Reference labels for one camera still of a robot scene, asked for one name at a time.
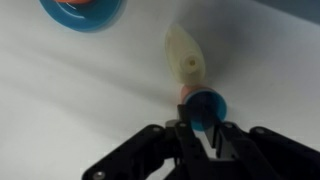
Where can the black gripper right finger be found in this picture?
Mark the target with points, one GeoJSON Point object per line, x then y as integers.
{"type": "Point", "coordinates": [260, 153]}

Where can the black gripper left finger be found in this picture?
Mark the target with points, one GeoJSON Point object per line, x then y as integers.
{"type": "Point", "coordinates": [160, 153]}

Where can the small blue cup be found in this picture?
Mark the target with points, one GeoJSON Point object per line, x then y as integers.
{"type": "Point", "coordinates": [213, 106]}

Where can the blue toy saucer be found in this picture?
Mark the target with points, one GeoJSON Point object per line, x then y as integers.
{"type": "Point", "coordinates": [83, 16]}

